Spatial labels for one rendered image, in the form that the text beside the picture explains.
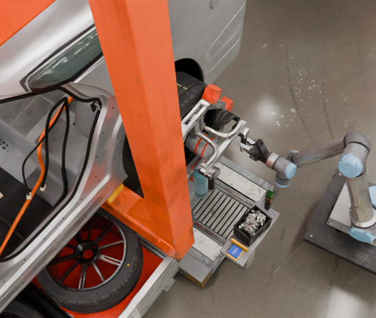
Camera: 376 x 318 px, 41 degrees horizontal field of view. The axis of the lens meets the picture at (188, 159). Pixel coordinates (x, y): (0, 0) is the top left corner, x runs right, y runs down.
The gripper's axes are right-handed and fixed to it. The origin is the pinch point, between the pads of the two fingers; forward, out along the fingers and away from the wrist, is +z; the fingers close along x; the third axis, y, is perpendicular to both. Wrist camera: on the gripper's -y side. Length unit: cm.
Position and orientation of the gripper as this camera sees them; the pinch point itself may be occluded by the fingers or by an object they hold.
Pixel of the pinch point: (241, 140)
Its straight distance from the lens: 303.7
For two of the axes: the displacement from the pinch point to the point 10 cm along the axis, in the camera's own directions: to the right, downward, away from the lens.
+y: 0.5, 5.1, 8.6
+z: -8.0, -4.9, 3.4
